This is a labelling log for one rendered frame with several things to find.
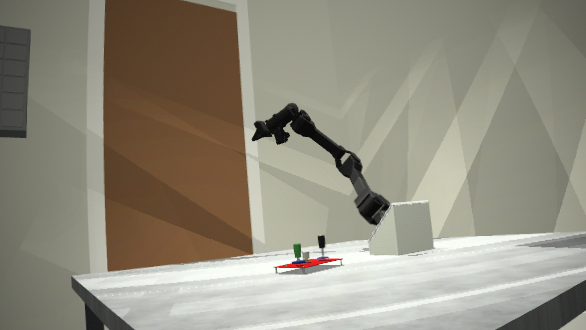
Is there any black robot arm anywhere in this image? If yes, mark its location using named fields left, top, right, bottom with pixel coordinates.
left=270, top=103, right=391, bottom=225

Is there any red circuit board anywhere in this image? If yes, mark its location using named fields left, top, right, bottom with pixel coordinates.
left=273, top=235, right=342, bottom=275

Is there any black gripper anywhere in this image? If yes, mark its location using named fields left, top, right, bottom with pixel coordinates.
left=252, top=113, right=286, bottom=141

